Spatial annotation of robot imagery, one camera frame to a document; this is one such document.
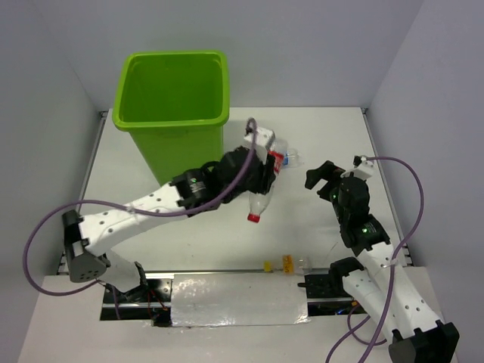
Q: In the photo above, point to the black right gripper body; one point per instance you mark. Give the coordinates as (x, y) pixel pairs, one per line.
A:
(338, 207)

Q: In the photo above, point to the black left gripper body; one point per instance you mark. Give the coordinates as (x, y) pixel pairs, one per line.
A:
(259, 181)

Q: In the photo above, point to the clear bottle red label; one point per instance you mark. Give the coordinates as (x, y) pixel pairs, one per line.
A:
(277, 158)

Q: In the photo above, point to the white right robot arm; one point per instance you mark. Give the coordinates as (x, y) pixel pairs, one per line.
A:
(373, 275)

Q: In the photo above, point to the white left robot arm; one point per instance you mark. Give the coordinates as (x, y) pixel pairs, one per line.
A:
(89, 240)

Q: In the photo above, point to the green plastic bin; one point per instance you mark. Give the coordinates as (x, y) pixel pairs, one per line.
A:
(174, 105)

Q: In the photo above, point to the clear bottle blue cap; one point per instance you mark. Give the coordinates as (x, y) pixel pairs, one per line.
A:
(292, 158)

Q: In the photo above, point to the clear bottle yellow cap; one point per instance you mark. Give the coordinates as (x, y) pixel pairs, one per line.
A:
(288, 265)

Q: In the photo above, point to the silver foil sheet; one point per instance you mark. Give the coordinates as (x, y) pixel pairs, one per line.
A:
(238, 299)

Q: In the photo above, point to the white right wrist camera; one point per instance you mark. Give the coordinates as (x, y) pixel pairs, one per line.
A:
(363, 168)

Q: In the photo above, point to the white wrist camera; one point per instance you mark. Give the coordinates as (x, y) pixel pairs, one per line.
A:
(263, 137)
(363, 168)

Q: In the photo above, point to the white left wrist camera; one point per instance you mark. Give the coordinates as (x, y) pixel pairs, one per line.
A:
(263, 137)

